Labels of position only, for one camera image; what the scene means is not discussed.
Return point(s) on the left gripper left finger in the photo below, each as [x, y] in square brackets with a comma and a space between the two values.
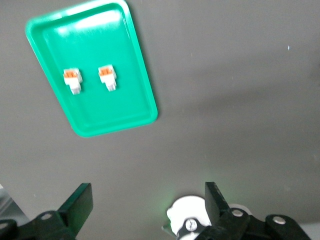
[75, 212]

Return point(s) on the white orange green push button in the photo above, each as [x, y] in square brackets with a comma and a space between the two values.
[108, 78]
[72, 80]

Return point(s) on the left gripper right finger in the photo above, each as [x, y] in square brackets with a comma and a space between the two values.
[225, 225]

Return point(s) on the green plastic tray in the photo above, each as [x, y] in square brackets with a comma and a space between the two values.
[100, 107]

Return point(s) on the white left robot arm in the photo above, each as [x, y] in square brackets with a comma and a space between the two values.
[185, 207]

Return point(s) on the dark grey table mat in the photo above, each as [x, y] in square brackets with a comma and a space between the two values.
[225, 125]

